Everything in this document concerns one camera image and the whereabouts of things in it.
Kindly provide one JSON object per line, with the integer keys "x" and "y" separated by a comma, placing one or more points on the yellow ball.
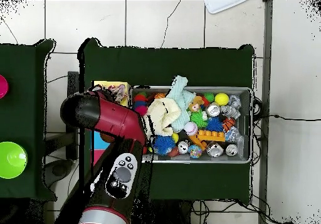
{"x": 222, "y": 99}

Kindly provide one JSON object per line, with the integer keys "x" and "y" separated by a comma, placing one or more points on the white baseball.
{"x": 191, "y": 128}

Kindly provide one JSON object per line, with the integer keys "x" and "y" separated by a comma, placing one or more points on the grey metal post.
{"x": 265, "y": 33}

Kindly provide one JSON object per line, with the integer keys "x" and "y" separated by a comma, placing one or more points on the mint green cloth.
{"x": 180, "y": 88}

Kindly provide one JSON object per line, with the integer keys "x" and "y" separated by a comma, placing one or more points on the green spiky toy with eyes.
{"x": 198, "y": 118}

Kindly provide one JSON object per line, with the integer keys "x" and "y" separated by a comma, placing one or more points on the polka dot cloth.
{"x": 121, "y": 93}

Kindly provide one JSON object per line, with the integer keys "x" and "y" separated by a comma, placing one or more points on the pink bowl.
{"x": 3, "y": 86}

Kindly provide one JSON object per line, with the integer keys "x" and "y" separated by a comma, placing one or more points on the black stand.
{"x": 73, "y": 81}

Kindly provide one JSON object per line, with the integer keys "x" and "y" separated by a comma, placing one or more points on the orange mini basketball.
{"x": 160, "y": 96}

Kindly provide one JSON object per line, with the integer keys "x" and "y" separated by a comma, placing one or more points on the blue spiky toy with eyes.
{"x": 164, "y": 143}

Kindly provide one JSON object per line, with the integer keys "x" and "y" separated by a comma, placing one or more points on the shallow silver mesh bin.
{"x": 247, "y": 93}

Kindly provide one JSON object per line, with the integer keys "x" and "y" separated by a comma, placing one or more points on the grey plastic robot toy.
{"x": 229, "y": 111}

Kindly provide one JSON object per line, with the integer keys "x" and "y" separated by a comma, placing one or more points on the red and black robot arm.
{"x": 112, "y": 116}

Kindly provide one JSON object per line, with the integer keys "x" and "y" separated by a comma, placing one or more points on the white tray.
{"x": 220, "y": 5}

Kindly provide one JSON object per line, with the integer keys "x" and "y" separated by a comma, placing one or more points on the wooden box with three holes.
{"x": 100, "y": 143}

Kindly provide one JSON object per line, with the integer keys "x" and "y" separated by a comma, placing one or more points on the dark green tablecloth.
{"x": 25, "y": 66}
{"x": 163, "y": 63}

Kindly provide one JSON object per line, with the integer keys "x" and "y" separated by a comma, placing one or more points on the large green bowl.
{"x": 11, "y": 161}

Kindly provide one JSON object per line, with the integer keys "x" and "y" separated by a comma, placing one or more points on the orange plastic building brick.
{"x": 210, "y": 135}

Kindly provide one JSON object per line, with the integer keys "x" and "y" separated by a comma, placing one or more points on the multicolour spiky caterpillar toy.
{"x": 140, "y": 106}

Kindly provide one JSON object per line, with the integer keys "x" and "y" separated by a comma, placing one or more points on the grey rounded stand foot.
{"x": 59, "y": 170}

